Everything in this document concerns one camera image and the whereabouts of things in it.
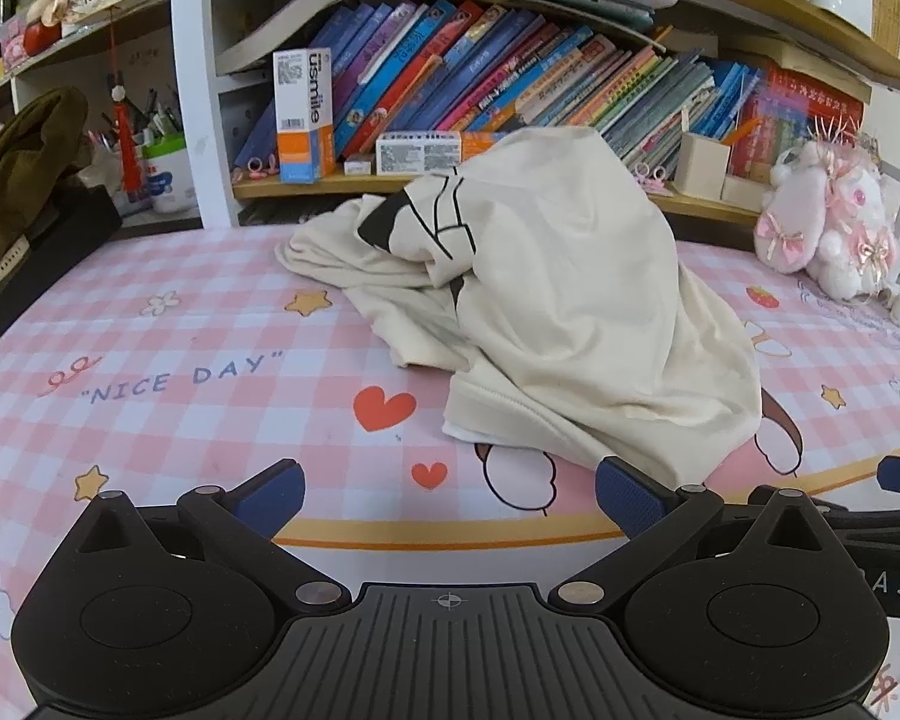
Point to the red boxed book set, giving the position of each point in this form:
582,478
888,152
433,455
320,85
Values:
795,112

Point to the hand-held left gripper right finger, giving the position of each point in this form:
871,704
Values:
630,495

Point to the tall beige open box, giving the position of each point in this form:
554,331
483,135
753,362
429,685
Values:
701,165

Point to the low beige open box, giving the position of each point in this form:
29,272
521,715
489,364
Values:
742,193

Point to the thick leaning book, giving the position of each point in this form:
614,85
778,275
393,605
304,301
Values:
285,26

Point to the small white box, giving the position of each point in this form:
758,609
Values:
360,163

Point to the cream t-shirt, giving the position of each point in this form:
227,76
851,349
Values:
570,300

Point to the red tassel hanging charm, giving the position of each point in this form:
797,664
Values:
125,150

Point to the pink checked cartoon mat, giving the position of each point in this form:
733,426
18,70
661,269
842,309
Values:
195,330

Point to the white jar green lid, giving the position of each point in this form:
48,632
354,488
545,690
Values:
171,180

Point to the row of colourful books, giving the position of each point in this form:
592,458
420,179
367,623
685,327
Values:
450,67

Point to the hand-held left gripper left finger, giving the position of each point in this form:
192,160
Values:
270,499

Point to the flat white orange box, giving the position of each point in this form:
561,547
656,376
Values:
420,154

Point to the pink white bunny plush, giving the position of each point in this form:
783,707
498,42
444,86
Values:
795,202

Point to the bunch of pens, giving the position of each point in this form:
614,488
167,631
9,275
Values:
157,109

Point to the black case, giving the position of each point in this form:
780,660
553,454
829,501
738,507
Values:
60,232

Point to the white wooden bookshelf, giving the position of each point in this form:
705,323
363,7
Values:
307,186

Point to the tall white orange box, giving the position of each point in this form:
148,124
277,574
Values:
304,112

